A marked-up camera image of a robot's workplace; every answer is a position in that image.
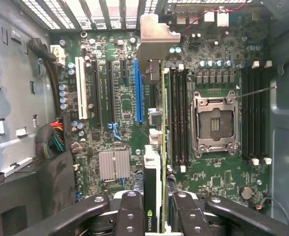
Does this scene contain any silver finned chipset heatsink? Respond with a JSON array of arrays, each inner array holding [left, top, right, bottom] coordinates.
[[98, 150, 131, 182]]

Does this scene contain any round coin cell battery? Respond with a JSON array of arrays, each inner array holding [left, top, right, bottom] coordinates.
[[239, 184, 255, 200]]

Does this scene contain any blue plastic card clip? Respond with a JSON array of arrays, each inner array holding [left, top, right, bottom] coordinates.
[[107, 122, 123, 142]]

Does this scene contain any black plastic drive housing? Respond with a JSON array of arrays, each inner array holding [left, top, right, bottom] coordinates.
[[0, 149, 77, 236]]

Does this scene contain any metal CPU socket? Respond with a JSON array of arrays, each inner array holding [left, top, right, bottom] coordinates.
[[190, 89, 241, 159]]

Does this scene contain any black RAM slot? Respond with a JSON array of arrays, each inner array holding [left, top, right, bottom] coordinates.
[[255, 66, 262, 158], [184, 67, 192, 169], [261, 60, 272, 165], [248, 61, 256, 165], [241, 66, 249, 158], [177, 64, 185, 173], [171, 66, 178, 170]]

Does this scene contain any green motherboard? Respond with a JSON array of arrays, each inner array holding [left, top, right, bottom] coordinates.
[[50, 4, 272, 212]]

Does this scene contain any blue expansion slot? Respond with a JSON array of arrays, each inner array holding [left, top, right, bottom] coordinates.
[[133, 58, 145, 125]]

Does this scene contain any long black expansion slot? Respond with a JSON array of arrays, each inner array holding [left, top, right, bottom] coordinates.
[[90, 60, 103, 125], [105, 60, 116, 124]]

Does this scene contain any white expansion slot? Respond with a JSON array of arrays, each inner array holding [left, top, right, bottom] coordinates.
[[74, 56, 89, 120]]

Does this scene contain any thin metal locking lever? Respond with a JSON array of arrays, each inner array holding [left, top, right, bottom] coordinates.
[[234, 85, 278, 100]]

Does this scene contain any short black expansion slot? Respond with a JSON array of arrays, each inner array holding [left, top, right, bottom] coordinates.
[[120, 60, 129, 79]]

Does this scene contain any grey metal PC case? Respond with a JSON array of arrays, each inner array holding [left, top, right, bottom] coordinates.
[[0, 0, 289, 236]]

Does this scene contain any white power connector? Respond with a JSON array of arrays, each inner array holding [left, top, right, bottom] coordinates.
[[50, 44, 67, 67]]

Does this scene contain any white header connector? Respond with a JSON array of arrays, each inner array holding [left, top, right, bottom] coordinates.
[[217, 11, 230, 27], [204, 11, 215, 25]]

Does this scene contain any thin black wire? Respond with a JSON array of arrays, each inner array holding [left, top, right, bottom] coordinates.
[[256, 191, 289, 228]]

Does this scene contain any multicoloured power wire bundle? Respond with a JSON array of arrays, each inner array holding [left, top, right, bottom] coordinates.
[[35, 117, 73, 161]]

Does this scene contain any black sleeved power cable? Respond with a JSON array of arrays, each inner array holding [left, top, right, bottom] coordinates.
[[27, 38, 63, 118]]

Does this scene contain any thick black cable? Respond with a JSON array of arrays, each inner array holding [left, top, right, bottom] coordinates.
[[273, 29, 289, 76]]

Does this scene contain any red and black wire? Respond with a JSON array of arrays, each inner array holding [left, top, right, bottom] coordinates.
[[184, 6, 234, 30]]

